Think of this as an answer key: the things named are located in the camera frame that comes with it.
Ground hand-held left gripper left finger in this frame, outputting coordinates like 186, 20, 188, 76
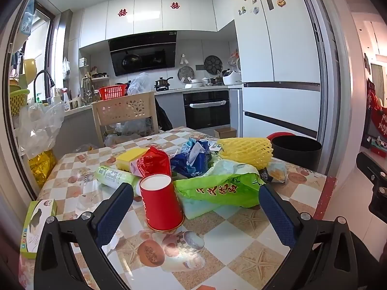
34, 182, 134, 290

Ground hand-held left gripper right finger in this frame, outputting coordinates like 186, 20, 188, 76
258, 184, 359, 290

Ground pale green bottle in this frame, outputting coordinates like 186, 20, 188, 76
95, 166, 141, 194

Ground dark blue cracker packet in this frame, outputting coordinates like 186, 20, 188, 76
258, 161, 288, 184

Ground red paper cup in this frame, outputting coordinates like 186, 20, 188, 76
139, 174, 185, 232

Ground yellow sponge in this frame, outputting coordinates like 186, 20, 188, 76
116, 148, 149, 172

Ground black trash bin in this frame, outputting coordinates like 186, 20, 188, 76
270, 135, 322, 173

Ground red snack packet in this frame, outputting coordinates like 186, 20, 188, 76
130, 145, 172, 178

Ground green plastic bag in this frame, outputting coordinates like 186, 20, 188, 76
174, 172, 267, 209

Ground yellow foam fruit net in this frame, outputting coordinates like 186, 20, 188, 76
218, 137, 274, 170

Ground blue snack bag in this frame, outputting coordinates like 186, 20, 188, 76
170, 137, 212, 179

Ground checkered printed tablecloth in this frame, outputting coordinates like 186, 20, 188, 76
18, 126, 337, 290

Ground red plastic stool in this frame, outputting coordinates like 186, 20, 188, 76
266, 132, 295, 141

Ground green white tissue box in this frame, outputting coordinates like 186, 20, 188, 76
20, 199, 58, 260

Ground gold foil bag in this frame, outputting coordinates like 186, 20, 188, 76
28, 149, 58, 189

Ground cardboard box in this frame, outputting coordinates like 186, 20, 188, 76
214, 127, 238, 139

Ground beige perforated chair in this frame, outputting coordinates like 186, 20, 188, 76
91, 91, 161, 147

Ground large clear plastic bag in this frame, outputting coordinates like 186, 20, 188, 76
15, 98, 65, 158

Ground grey kitchen counter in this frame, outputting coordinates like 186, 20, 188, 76
62, 85, 242, 136

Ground red plastic basket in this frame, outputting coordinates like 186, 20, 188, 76
98, 85, 127, 101

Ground black built-in oven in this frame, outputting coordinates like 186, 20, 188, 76
183, 90, 230, 131

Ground black cooking pot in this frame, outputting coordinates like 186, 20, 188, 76
154, 77, 174, 89

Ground white rice cooker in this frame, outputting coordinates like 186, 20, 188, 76
222, 69, 242, 86

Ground yellow-green plastic basket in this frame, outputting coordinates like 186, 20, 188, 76
9, 89, 31, 117

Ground grey round tray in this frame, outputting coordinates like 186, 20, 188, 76
177, 66, 194, 83

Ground black kitchen faucet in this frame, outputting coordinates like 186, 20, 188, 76
33, 70, 55, 103

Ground black range hood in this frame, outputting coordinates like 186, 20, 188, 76
108, 31, 178, 77

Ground white refrigerator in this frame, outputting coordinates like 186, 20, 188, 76
233, 0, 322, 141

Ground dark round baking pan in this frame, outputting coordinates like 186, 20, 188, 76
203, 55, 223, 74

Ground yellow plastic bowl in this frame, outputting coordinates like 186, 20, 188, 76
23, 59, 37, 83

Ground red wall banner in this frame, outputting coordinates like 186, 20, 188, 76
366, 79, 387, 141

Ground sliding door frame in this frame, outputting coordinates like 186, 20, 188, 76
295, 0, 342, 176

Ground white wall cabinets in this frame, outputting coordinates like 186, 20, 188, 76
79, 0, 236, 49

